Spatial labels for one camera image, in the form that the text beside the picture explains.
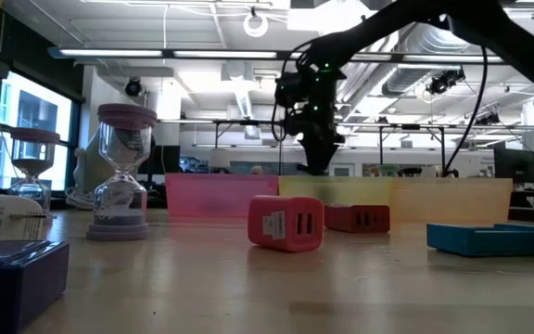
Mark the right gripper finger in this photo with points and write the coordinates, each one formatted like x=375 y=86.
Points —
x=320 y=155

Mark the dark red USB charger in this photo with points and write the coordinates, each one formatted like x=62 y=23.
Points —
x=341 y=218

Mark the teal digital timer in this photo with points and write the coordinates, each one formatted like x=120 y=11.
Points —
x=480 y=241

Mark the lavender capped hourglass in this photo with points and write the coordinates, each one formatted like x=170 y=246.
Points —
x=34 y=135
x=118 y=116

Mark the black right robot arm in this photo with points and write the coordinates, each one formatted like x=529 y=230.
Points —
x=503 y=28

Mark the yellow translucent plastic bin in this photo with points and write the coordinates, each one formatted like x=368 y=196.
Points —
x=364 y=190

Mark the pink dual USB charger cube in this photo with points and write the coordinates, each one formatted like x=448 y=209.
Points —
x=290 y=204

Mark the person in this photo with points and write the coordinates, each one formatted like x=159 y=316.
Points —
x=452 y=173
x=257 y=170

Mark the pink translucent plastic bin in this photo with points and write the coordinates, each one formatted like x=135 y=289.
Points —
x=211 y=195

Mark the orange translucent plastic bin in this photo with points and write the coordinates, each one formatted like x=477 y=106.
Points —
x=452 y=199

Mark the dark background monitor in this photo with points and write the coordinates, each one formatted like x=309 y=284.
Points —
x=169 y=162

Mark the black computer monitor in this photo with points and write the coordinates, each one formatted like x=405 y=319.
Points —
x=515 y=164

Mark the long linear ceiling light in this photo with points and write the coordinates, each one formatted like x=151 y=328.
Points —
x=109 y=53

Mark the large window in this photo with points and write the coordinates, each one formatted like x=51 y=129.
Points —
x=35 y=106

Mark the purple rectangular box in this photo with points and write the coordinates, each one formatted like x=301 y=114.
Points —
x=12 y=287

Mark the black background workstation frame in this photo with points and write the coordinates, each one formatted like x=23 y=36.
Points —
x=248 y=122

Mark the black ceiling camera rig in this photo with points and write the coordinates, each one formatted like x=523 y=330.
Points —
x=443 y=82

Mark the black dome camera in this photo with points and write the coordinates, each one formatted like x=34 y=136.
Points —
x=133 y=88

